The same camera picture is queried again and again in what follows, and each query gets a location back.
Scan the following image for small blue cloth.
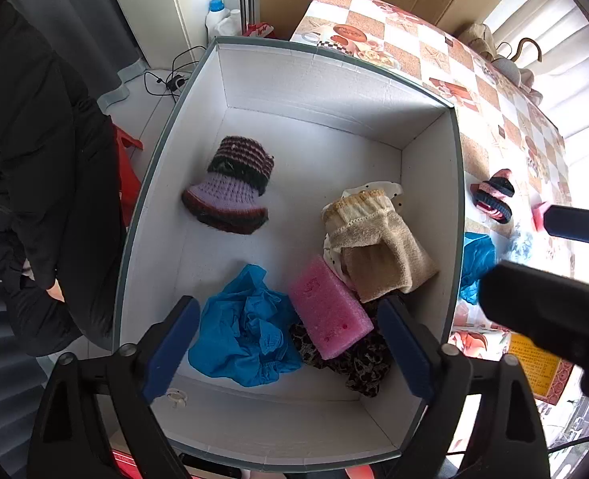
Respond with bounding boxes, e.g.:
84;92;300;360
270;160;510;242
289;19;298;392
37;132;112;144
458;232;497;305

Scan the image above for leopard print scrunchie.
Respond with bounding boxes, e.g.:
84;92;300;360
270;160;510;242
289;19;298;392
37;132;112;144
289;322;392;399

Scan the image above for plain white plastic bottle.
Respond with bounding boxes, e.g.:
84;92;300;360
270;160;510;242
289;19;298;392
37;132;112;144
223;0;248;36

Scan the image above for checkered printed tablecloth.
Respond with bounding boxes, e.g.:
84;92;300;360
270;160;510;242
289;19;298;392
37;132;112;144
289;0;575;360

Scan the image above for white curtain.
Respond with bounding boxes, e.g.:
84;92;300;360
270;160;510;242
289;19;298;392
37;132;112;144
484;0;589;135

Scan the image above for orange white tissue pack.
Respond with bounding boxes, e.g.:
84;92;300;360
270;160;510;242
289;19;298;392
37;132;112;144
449;327;512;360

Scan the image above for purple striped knit hat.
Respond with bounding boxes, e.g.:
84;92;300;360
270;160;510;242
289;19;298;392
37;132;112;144
181;135;275;235

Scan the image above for pink foam sponge block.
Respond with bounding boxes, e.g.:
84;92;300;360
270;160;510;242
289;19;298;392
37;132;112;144
288;254;375;361

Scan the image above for grey round soft item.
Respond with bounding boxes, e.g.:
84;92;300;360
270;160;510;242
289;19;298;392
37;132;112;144
491;57;522;81

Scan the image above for beige fabric bag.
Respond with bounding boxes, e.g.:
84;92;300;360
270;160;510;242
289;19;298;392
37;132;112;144
457;22;497;58

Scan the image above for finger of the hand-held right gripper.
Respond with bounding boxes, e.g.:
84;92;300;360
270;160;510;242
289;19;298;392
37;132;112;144
478;259;589;385
544;204;589;248

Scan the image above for black cable with plug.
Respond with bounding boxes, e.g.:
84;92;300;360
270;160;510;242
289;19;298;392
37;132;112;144
142;45;208;98

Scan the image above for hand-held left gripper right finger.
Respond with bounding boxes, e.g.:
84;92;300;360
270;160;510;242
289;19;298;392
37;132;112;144
377;297;553;479

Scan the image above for brown curved hanger hook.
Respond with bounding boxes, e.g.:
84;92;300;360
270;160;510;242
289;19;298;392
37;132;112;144
494;37;545;68

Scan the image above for light blue fluffy scrunchie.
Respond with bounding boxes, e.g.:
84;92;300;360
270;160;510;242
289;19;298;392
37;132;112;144
508;230;535;263

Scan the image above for white polka dot satin scrunchie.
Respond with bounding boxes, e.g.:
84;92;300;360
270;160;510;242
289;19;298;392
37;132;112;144
322;180;405;285

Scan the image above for pink black knitted bootie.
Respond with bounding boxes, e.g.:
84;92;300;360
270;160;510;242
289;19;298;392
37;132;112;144
470;168;516;224

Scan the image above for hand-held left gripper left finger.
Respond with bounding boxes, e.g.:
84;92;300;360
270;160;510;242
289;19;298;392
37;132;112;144
28;294;202;479

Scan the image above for red yellow cardboard box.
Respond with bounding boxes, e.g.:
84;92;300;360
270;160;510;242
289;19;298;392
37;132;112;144
506;332;575;406

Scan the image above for red plastic stool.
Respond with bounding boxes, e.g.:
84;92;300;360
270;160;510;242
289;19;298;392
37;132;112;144
110;115;146;230

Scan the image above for white bottle with blue cap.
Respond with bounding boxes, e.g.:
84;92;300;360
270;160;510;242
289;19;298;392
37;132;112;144
205;0;240;43

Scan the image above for grey white storage box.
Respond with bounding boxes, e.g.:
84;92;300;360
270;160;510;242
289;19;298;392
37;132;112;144
112;35;467;472

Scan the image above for grey curtain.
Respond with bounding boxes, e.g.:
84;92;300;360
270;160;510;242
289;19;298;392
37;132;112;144
5;0;150;113

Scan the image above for beige knitted sock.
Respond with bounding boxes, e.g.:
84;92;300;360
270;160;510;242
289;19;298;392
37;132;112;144
322;187;440;304

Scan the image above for large blue cloth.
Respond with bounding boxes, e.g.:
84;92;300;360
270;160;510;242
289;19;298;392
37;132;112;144
188;263;305;387

